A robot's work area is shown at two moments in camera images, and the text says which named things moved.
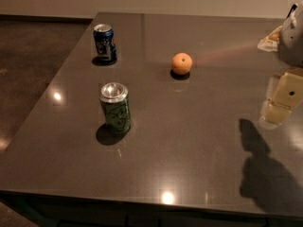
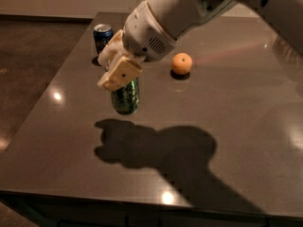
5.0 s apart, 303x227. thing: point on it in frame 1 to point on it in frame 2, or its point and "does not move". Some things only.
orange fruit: [182, 63] does not move
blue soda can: [105, 44] does not move
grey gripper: [292, 40] to [143, 37]
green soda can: [114, 99] to [126, 100]
